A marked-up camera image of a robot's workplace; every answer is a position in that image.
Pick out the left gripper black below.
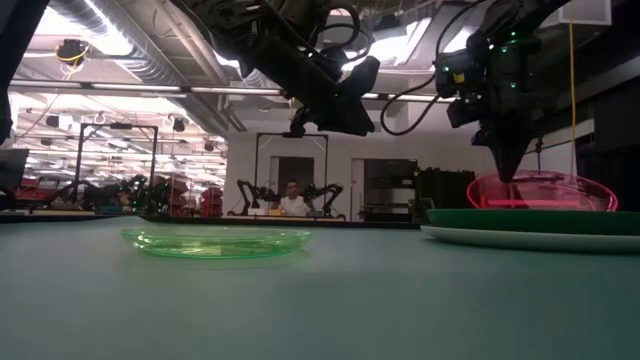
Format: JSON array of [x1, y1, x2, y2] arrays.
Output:
[[249, 34, 376, 139]]

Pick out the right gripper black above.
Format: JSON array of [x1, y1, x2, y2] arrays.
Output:
[[446, 37, 544, 184]]

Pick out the dark green plastic plate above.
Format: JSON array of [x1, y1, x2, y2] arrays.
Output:
[[425, 208, 640, 237]]

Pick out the pink transparent plastic plate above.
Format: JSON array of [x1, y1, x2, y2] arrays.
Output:
[[465, 169, 620, 213]]

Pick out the dark shelf unit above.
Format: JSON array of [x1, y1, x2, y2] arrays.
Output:
[[363, 158, 419, 224]]

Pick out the black cabinet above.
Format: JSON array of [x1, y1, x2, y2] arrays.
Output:
[[414, 168, 479, 224]]

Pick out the grey door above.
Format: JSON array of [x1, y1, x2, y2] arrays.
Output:
[[277, 157, 315, 211]]

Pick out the large off-white plastic plate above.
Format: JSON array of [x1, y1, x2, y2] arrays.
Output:
[[420, 224, 640, 255]]

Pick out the person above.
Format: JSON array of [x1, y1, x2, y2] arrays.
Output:
[[278, 179, 311, 217]]

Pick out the red storage bins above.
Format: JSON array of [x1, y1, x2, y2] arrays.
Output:
[[169, 177, 225, 217]]

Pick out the white ceiling box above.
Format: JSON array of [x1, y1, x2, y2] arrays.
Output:
[[542, 0, 614, 26]]

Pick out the large green transparent plate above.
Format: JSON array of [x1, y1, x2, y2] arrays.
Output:
[[119, 226, 312, 261]]

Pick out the long ceiling light fixture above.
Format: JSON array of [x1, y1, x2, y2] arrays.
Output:
[[7, 78, 451, 104]]

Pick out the dark monitor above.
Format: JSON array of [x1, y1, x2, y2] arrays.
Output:
[[0, 148, 30, 190]]

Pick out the dark blue slanted object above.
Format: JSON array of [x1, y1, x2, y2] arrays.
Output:
[[0, 0, 49, 144]]

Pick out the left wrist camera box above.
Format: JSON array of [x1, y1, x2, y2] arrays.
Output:
[[341, 54, 382, 101]]

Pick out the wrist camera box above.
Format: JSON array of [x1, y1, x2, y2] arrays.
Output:
[[341, 54, 382, 101], [433, 62, 482, 100]]

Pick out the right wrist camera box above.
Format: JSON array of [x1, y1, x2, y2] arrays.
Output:
[[433, 62, 482, 100]]

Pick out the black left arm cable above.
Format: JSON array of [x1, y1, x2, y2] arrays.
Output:
[[279, 0, 375, 64]]

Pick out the black background station frame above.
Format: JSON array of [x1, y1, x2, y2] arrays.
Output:
[[254, 132, 330, 216]]

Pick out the silver ceiling duct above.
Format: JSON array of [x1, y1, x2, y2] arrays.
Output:
[[42, 0, 234, 139]]

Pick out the black background gantry frame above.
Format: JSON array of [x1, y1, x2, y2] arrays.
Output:
[[74, 122, 160, 201]]

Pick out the ceiling cable reel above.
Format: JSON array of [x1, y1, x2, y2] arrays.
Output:
[[54, 38, 91, 67]]

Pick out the black table edge frame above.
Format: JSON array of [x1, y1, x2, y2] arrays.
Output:
[[0, 212, 426, 230]]

